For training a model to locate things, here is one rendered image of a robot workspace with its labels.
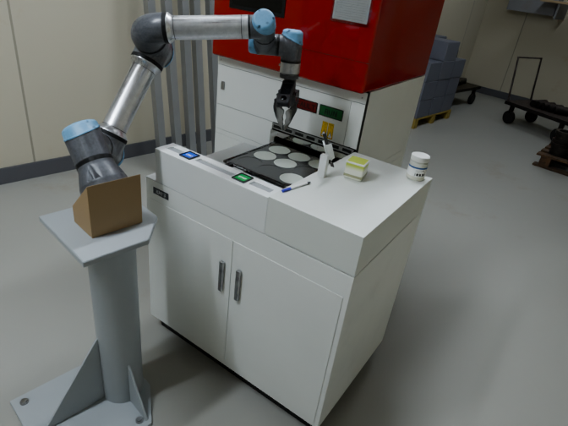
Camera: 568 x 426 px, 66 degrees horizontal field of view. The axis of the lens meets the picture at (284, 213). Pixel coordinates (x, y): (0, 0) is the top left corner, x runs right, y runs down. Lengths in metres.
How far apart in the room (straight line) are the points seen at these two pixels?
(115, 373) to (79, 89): 2.46
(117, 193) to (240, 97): 1.00
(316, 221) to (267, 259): 0.28
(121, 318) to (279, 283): 0.58
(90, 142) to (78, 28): 2.31
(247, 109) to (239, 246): 0.85
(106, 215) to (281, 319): 0.70
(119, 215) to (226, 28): 0.69
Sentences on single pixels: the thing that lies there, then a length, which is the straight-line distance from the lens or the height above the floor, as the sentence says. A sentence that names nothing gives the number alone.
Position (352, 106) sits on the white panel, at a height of 1.15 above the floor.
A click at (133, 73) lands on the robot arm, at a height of 1.24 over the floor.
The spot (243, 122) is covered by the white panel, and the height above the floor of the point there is 0.92.
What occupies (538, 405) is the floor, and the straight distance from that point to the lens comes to 2.52.
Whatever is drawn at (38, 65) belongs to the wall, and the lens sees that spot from 3.69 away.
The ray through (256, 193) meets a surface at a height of 0.95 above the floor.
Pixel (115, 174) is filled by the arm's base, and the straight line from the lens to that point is 1.46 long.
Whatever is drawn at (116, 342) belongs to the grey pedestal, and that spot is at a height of 0.35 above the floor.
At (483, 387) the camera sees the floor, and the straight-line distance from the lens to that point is 2.45.
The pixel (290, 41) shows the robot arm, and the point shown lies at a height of 1.40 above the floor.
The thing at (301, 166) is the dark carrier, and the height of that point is 0.90.
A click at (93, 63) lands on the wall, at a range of 3.83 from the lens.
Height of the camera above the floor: 1.62
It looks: 29 degrees down
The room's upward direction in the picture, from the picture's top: 8 degrees clockwise
